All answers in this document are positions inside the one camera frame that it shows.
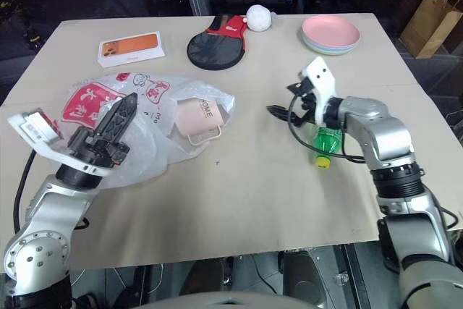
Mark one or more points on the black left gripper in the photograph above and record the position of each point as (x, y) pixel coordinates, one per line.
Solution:
(94, 148)

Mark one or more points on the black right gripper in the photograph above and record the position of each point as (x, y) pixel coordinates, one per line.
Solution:
(307, 104)

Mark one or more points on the clear red-printed plastic bag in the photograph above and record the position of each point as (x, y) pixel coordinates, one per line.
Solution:
(152, 142)

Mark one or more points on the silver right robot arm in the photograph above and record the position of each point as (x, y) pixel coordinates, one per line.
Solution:
(390, 131)

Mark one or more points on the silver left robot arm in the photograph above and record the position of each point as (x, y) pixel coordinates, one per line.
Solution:
(43, 215)

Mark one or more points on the brown paper bag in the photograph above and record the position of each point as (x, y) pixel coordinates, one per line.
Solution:
(430, 23)

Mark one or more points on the green bottle with yellow cap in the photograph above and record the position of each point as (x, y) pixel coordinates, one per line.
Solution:
(325, 142)

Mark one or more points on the white orange phone box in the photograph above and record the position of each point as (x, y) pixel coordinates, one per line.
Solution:
(132, 50)

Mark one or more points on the light blue plate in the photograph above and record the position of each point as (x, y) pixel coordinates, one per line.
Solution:
(327, 53)

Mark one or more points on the pink mug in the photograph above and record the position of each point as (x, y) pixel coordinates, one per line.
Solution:
(197, 121)

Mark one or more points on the light green plate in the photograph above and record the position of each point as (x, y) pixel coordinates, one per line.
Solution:
(327, 48)

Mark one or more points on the black red paddle case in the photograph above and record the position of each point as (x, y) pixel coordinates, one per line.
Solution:
(215, 50)

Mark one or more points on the pink plate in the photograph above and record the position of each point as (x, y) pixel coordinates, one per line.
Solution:
(330, 30)

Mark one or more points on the white plush ball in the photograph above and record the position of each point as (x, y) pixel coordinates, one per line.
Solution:
(257, 17)

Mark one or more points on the dark rounded shape under table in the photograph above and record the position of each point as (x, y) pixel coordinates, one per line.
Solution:
(311, 276)

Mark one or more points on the grey robot torso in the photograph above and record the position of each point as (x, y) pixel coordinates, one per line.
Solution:
(217, 301)

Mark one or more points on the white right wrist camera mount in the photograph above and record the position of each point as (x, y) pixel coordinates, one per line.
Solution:
(322, 77)

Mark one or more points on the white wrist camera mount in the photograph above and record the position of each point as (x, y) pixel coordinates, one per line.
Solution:
(322, 77)
(22, 122)

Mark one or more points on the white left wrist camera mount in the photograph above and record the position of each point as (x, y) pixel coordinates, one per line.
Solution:
(22, 122)

